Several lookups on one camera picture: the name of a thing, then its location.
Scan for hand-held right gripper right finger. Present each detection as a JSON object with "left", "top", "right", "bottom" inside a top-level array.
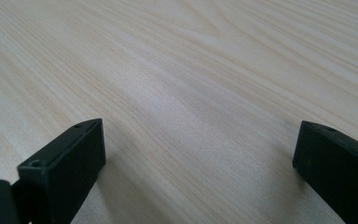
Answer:
[{"left": 292, "top": 119, "right": 358, "bottom": 224}]

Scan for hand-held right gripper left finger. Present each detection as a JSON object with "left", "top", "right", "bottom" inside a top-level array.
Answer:
[{"left": 17, "top": 118, "right": 107, "bottom": 224}]

